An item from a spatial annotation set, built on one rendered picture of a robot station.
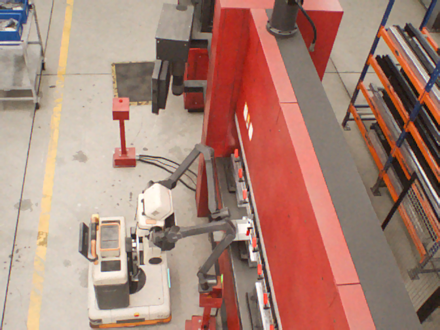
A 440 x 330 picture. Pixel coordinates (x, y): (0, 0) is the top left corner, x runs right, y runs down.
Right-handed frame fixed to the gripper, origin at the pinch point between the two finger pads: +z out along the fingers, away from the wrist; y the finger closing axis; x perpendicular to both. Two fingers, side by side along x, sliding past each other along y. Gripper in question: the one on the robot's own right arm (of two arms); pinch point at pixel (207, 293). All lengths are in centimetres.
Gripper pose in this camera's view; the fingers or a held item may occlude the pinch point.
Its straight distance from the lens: 351.5
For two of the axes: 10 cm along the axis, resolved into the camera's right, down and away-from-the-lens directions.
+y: 9.9, -1.1, -1.2
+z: 1.6, 6.5, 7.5
